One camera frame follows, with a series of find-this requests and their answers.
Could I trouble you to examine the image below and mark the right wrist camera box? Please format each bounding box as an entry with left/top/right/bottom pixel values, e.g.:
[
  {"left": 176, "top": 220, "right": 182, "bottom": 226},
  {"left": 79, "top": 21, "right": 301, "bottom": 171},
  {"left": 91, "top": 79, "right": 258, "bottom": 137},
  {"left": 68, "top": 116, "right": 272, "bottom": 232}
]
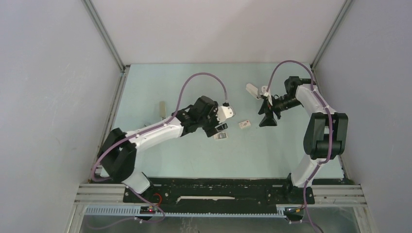
[{"left": 260, "top": 86, "right": 273, "bottom": 106}]

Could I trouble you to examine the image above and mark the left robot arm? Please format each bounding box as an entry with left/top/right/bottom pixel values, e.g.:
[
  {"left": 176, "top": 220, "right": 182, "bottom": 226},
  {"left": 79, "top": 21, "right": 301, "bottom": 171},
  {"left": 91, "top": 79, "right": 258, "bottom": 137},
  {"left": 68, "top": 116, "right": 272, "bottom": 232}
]
[{"left": 93, "top": 96, "right": 235, "bottom": 202}]

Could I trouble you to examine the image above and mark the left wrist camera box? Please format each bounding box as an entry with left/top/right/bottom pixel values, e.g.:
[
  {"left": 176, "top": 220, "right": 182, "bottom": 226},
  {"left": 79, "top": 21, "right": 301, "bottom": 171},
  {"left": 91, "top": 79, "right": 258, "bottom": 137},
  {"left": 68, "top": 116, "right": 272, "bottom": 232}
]
[{"left": 216, "top": 102, "right": 236, "bottom": 123}]

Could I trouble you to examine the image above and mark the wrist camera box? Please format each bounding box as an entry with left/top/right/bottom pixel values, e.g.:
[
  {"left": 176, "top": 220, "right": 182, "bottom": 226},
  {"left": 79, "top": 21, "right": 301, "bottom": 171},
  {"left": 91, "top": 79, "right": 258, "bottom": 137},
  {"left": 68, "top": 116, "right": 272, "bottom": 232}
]
[
  {"left": 216, "top": 102, "right": 236, "bottom": 123},
  {"left": 260, "top": 86, "right": 273, "bottom": 106}
]

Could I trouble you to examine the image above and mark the white cable duct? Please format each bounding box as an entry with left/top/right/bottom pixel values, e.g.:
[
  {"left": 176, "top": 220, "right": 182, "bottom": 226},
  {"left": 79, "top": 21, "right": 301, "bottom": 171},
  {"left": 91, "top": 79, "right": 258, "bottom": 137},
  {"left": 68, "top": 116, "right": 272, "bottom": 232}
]
[{"left": 84, "top": 205, "right": 286, "bottom": 218}]

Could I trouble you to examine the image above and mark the beige stapler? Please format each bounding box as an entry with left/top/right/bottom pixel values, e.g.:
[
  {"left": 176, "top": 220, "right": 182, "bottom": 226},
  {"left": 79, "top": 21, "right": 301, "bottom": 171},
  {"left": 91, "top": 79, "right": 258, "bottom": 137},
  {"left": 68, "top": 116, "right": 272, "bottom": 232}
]
[{"left": 159, "top": 101, "right": 167, "bottom": 119}]

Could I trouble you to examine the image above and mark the small white staple box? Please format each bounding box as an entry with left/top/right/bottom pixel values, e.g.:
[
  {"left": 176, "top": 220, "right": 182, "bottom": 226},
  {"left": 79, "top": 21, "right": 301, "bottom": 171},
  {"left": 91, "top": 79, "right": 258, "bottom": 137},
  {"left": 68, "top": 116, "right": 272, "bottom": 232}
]
[{"left": 239, "top": 120, "right": 251, "bottom": 129}]

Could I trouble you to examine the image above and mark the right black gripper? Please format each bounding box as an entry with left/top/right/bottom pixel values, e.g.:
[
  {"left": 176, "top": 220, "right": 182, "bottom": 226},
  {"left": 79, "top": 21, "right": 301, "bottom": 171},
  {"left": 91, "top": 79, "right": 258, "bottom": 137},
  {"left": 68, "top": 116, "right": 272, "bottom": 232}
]
[{"left": 258, "top": 95, "right": 302, "bottom": 127}]

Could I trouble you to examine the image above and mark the white staple box barcode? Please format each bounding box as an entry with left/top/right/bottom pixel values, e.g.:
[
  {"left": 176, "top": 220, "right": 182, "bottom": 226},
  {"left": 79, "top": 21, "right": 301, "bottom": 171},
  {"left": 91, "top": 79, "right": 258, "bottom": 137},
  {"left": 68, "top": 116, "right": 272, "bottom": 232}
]
[{"left": 213, "top": 132, "right": 228, "bottom": 140}]

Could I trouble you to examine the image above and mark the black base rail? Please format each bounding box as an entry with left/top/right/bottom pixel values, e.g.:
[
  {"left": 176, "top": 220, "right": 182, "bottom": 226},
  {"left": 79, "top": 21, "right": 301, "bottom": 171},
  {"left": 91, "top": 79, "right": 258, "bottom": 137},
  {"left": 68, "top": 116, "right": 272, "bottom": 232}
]
[{"left": 142, "top": 178, "right": 315, "bottom": 214}]

